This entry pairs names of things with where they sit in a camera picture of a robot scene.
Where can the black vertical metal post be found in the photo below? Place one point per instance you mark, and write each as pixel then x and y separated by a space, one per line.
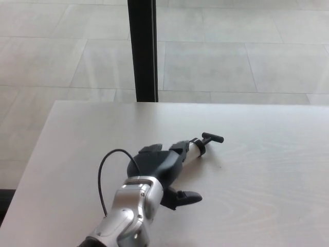
pixel 142 51

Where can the white Franklin hand air pump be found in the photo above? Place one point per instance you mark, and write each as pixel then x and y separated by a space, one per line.
pixel 194 151

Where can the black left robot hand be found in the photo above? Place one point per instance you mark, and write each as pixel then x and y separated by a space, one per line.
pixel 159 164

